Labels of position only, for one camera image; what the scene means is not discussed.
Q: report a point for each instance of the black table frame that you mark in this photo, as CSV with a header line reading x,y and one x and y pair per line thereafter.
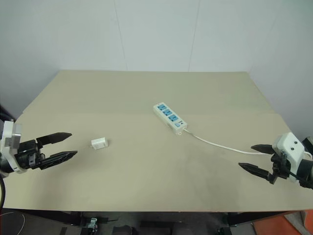
x,y
61,216

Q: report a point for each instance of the small grey clamp device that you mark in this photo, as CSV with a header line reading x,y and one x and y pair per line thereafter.
x,y
93,222

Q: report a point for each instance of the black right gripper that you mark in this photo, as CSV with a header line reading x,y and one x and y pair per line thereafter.
x,y
281,169

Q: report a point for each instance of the white plug adapter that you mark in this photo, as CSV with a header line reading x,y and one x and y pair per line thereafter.
x,y
99,143

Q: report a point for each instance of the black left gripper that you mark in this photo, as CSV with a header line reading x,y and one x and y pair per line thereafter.
x,y
27,153

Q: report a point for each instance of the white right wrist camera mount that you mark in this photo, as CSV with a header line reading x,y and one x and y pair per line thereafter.
x,y
291,147

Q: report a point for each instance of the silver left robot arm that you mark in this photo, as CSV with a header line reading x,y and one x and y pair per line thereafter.
x,y
4,165

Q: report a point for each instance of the white power strip blue sockets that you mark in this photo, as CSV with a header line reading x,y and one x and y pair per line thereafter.
x,y
170,117

